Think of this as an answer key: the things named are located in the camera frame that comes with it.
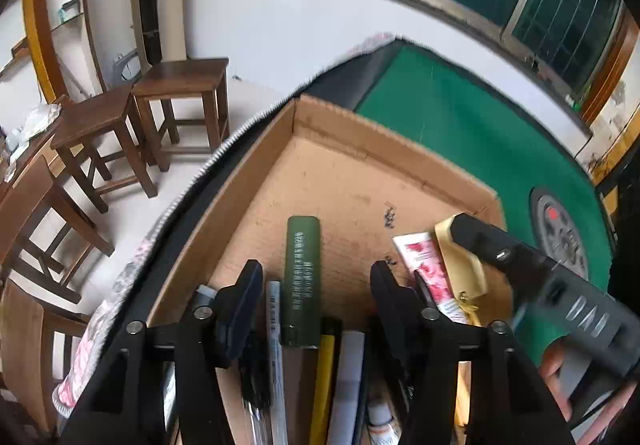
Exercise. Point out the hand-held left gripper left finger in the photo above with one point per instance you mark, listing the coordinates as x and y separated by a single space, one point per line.
240 310

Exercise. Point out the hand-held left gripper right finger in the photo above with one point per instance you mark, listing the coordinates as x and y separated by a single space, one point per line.
392 310

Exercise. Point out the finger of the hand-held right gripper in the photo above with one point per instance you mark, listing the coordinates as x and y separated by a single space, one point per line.
485 245

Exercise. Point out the beige rectangular block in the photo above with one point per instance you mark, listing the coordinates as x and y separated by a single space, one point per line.
465 270

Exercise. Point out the white pen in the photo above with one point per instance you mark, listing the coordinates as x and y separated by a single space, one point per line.
276 350

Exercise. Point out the floral hand cream tube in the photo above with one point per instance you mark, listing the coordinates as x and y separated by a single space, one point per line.
425 265

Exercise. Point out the white plastic tube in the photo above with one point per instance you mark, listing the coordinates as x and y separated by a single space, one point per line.
347 375

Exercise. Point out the yellow marker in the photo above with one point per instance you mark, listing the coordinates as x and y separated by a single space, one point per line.
322 375

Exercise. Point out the cardboard box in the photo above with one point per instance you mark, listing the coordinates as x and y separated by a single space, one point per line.
340 185

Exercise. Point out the person's right hand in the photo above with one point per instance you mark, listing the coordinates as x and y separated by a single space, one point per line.
552 370

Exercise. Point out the green cylindrical tube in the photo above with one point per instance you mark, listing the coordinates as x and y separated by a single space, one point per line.
300 275

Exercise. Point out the round table control panel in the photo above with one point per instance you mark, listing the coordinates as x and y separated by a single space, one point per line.
560 235

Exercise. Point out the black gel pen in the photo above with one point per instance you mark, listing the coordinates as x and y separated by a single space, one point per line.
255 385

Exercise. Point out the small white bottle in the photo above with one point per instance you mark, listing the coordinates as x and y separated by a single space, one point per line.
382 420

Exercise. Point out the brown wooden chair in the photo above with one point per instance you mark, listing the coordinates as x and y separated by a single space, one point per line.
25 350

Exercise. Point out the brown wooden stool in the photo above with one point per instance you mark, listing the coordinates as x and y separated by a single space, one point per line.
185 80
95 120
30 205

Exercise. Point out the white plastic object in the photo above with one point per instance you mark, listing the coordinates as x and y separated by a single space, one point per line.
127 67

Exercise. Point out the cluttered side desk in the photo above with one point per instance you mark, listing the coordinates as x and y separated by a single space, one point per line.
25 130

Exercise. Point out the white standing air conditioner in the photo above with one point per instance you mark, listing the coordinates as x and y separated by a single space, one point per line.
147 0

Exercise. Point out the white wall shelving unit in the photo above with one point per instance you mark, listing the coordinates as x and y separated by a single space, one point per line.
55 15

